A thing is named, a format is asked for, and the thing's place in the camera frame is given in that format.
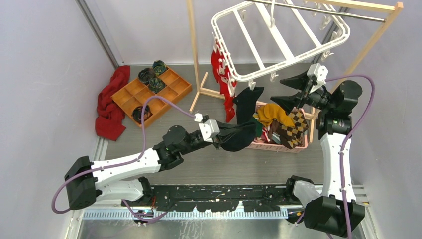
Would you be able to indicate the white clip sock hanger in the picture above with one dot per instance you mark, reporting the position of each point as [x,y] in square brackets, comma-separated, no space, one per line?
[267,14]

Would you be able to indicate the black sock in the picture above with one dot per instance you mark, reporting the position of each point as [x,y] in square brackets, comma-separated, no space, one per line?
[245,103]

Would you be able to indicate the red cloth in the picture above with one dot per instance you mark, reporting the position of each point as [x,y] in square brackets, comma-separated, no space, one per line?
[108,124]

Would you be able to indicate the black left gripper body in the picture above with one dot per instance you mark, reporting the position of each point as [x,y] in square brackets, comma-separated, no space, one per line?
[217,141]

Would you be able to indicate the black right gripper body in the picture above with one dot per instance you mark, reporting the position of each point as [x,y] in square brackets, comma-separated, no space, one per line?
[318,100]

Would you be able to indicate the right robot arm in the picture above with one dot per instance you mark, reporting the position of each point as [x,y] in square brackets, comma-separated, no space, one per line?
[334,210]

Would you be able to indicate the rolled dark patterned sock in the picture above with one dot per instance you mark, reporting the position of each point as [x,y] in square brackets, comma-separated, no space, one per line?
[146,75]
[137,114]
[159,67]
[156,85]

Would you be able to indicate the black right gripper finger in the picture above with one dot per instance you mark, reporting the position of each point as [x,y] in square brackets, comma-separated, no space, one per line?
[298,82]
[288,103]

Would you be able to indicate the red santa christmas sock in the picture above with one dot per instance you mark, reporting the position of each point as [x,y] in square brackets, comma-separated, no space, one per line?
[223,79]

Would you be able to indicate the metal hanger rod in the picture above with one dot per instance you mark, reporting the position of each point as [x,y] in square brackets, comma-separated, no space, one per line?
[315,10]

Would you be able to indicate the red snowflake christmas sock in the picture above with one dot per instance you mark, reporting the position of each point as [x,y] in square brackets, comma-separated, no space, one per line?
[215,64]

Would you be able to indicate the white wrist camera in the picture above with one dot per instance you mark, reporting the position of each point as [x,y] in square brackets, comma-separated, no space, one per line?
[317,74]
[208,127]

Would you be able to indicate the orange wooden compartment tray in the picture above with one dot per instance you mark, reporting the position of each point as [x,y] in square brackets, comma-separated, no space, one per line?
[136,93]

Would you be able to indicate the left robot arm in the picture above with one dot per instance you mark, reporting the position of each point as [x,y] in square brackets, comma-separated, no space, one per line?
[92,181]

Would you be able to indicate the green sock in basket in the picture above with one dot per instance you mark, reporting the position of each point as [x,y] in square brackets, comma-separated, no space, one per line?
[258,128]

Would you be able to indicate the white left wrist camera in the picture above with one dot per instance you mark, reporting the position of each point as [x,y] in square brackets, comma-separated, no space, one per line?
[208,127]

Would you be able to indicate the brown yellow argyle sock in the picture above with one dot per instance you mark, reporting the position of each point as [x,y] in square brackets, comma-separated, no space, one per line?
[291,137]

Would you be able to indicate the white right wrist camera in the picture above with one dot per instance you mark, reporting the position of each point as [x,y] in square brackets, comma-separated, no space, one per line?
[317,74]

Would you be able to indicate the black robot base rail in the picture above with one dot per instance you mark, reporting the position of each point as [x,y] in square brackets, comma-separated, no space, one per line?
[216,198]

